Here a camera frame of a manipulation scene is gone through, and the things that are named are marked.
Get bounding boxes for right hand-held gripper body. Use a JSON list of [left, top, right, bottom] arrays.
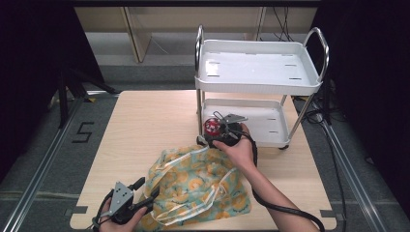
[[206, 113, 249, 148]]

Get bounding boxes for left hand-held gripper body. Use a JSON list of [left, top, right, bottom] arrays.
[[109, 181, 148, 225]]

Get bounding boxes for red lid candy jar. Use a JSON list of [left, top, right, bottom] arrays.
[[203, 117, 223, 136]]

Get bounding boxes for lemon print fabric bag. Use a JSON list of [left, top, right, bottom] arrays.
[[134, 144, 252, 232]]

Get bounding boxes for white two-tier cart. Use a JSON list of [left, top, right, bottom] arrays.
[[193, 24, 331, 151]]

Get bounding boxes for person's right hand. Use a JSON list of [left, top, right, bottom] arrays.
[[212, 123, 256, 171]]

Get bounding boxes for person's left hand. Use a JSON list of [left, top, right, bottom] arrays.
[[98, 197, 150, 232]]

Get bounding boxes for black metal stand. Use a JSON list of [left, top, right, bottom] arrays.
[[57, 67, 121, 130]]

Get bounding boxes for light wooden shelf unit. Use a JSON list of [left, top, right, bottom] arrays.
[[73, 6, 318, 64]]

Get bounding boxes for black curtain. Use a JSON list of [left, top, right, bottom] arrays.
[[307, 0, 410, 212], [0, 0, 105, 183]]

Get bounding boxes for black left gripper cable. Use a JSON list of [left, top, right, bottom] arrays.
[[91, 188, 115, 232]]

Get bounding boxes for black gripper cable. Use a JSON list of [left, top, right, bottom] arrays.
[[237, 130, 327, 232], [91, 188, 115, 232]]

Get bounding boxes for metal floor rail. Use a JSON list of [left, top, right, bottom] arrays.
[[0, 93, 89, 232], [317, 119, 390, 232]]

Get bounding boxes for black floor cables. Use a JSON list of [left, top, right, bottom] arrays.
[[292, 95, 348, 232]]

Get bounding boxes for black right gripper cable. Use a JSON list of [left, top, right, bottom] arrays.
[[237, 130, 327, 232]]

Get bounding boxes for black hanging cables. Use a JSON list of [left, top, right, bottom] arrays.
[[271, 6, 295, 43]]

